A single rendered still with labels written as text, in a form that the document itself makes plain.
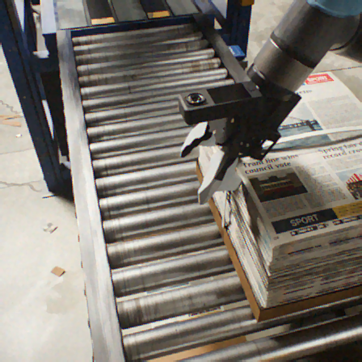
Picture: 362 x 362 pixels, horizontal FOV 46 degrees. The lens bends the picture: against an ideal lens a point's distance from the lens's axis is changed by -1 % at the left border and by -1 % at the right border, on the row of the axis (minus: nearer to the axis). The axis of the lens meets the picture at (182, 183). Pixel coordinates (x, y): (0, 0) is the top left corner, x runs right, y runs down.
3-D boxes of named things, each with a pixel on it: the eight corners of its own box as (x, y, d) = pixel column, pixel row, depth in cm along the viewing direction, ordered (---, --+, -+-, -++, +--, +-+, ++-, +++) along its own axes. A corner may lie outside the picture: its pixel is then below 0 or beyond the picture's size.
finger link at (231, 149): (228, 184, 61) (250, 126, 59) (219, 182, 60) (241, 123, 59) (211, 174, 65) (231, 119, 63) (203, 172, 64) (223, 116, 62)
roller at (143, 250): (323, 226, 91) (321, 204, 90) (106, 275, 83) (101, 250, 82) (312, 221, 96) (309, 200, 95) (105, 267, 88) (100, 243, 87)
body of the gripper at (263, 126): (259, 166, 65) (309, 104, 59) (215, 153, 61) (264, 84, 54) (242, 135, 70) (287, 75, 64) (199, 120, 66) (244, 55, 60)
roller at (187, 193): (293, 187, 102) (297, 173, 99) (98, 227, 94) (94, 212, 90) (285, 174, 105) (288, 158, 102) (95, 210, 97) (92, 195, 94)
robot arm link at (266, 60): (284, 55, 52) (259, 26, 58) (262, 85, 54) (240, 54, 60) (324, 75, 56) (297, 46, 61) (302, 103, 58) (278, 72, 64)
